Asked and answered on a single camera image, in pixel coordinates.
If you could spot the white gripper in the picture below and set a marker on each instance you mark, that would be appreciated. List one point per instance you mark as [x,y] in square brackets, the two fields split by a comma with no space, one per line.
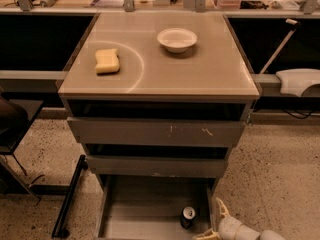
[229,227]

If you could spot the dark pepsi can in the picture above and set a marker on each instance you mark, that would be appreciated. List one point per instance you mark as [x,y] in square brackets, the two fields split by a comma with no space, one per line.
[187,217]

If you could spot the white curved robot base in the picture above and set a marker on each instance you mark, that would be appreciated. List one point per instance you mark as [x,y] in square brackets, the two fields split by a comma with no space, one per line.
[297,81]

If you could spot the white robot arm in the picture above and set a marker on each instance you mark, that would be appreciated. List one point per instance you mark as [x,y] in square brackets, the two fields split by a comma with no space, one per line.
[264,235]

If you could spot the open grey bottom drawer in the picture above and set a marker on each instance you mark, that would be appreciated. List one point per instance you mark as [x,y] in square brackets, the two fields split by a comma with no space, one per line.
[149,208]

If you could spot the grey middle drawer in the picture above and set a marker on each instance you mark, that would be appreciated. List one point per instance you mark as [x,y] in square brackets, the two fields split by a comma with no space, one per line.
[157,167]

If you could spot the grey drawer cabinet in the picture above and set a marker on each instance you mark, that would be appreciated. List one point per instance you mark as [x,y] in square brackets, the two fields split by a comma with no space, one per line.
[208,82]

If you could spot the grey top drawer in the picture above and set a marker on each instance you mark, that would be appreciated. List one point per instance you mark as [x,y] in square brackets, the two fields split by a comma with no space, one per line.
[152,132]

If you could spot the black floor stand bar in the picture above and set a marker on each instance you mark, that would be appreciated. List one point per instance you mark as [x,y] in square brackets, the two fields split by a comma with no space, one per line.
[59,230]

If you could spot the white bowl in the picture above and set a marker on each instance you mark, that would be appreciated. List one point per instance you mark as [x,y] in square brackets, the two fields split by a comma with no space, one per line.
[176,40]

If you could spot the yellow sponge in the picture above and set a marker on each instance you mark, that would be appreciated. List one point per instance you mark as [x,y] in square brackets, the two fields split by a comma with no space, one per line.
[107,61]

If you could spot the grey leaning stick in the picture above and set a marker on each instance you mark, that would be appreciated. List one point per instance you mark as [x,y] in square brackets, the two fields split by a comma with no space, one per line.
[294,26]

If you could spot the dark chair at left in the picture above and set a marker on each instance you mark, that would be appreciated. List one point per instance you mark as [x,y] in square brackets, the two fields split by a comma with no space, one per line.
[16,117]

